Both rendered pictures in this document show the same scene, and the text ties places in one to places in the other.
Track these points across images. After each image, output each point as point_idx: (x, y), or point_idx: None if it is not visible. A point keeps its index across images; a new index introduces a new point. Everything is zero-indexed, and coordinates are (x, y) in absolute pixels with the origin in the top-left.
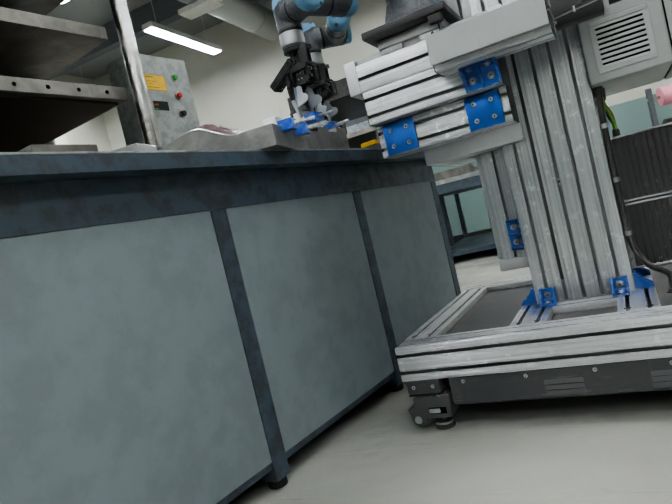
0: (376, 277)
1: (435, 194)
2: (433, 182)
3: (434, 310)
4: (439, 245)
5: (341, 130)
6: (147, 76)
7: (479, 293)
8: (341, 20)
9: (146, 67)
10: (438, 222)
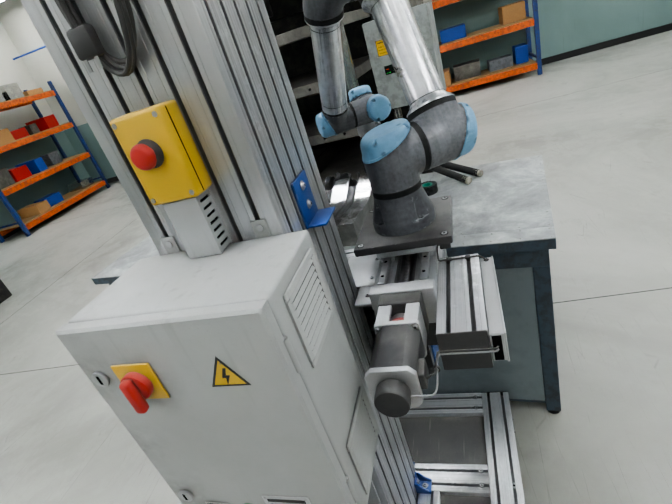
0: None
1: (540, 282)
2: (541, 269)
3: (474, 378)
4: (521, 332)
5: (346, 226)
6: (379, 43)
7: (448, 412)
8: (321, 133)
9: (379, 33)
10: (532, 311)
